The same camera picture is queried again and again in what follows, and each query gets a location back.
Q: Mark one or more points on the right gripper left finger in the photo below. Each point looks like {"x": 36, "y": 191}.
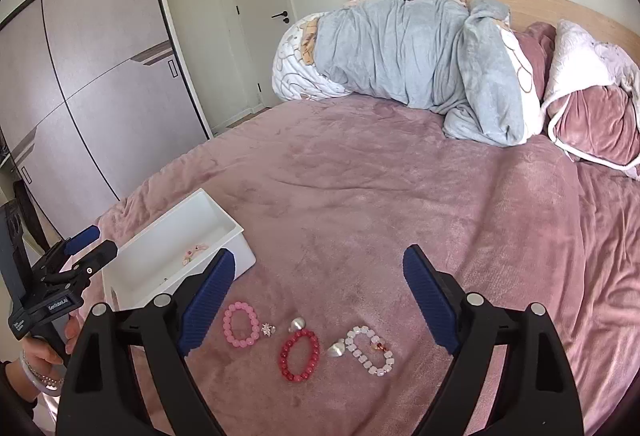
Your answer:
{"x": 101, "y": 394}

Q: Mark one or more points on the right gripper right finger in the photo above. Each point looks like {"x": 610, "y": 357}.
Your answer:
{"x": 536, "y": 395}

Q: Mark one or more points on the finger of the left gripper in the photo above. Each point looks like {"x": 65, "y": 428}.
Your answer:
{"x": 61, "y": 252}
{"x": 80, "y": 273}

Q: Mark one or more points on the silver spiky earring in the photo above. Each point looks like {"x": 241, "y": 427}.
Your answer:
{"x": 268, "y": 329}

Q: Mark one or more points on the silver dome earring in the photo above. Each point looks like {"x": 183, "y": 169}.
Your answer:
{"x": 337, "y": 349}
{"x": 297, "y": 324}

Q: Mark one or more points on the person left hand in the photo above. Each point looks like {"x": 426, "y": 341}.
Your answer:
{"x": 43, "y": 365}

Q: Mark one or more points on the white storage box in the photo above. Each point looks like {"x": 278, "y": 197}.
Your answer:
{"x": 179, "y": 243}

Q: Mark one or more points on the grey sliding wardrobe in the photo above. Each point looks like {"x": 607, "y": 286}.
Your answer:
{"x": 94, "y": 100}

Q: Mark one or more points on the pink bed blanket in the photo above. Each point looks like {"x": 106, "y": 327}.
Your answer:
{"x": 330, "y": 194}

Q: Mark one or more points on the white cartoon print pillow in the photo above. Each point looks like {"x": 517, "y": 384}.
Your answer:
{"x": 294, "y": 74}

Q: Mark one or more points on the pink velvet pillow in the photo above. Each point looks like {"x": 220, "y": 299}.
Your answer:
{"x": 592, "y": 100}

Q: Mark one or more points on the grey duvet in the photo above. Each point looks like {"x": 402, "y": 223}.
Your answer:
{"x": 434, "y": 55}

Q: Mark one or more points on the wooden headboard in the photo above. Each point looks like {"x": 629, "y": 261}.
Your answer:
{"x": 526, "y": 12}

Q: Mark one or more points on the black door handle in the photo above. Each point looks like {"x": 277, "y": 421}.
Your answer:
{"x": 283, "y": 16}

